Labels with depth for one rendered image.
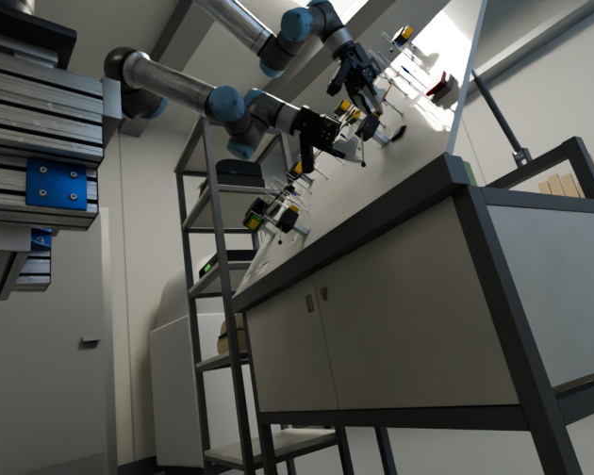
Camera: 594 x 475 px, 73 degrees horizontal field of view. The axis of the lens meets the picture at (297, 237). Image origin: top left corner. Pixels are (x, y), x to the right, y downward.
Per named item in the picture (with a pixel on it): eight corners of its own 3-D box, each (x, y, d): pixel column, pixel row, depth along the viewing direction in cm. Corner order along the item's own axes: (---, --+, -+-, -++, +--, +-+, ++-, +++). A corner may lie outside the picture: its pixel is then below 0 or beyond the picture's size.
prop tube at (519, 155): (525, 157, 125) (477, 74, 130) (518, 162, 127) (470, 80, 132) (530, 156, 127) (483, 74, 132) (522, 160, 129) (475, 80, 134)
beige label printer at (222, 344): (235, 350, 177) (229, 305, 183) (217, 356, 193) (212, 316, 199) (293, 342, 194) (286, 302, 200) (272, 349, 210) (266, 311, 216)
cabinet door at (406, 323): (517, 404, 68) (448, 195, 80) (337, 410, 112) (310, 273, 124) (525, 401, 69) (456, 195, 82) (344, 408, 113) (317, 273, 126)
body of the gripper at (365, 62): (385, 73, 114) (362, 36, 113) (363, 85, 110) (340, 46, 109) (370, 88, 121) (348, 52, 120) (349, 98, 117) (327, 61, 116)
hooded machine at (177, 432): (252, 445, 349) (230, 274, 397) (304, 446, 300) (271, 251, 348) (154, 476, 294) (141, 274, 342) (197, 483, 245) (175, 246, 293)
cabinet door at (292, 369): (338, 409, 112) (311, 273, 125) (259, 412, 156) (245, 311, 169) (343, 408, 114) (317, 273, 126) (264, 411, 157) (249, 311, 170)
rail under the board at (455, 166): (453, 182, 75) (442, 153, 78) (233, 314, 170) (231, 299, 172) (471, 185, 78) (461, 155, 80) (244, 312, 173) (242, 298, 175)
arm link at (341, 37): (331, 32, 109) (318, 50, 116) (340, 47, 109) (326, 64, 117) (351, 24, 112) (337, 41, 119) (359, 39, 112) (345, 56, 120)
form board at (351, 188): (236, 300, 173) (233, 297, 173) (315, 149, 229) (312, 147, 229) (452, 156, 79) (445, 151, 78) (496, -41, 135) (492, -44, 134)
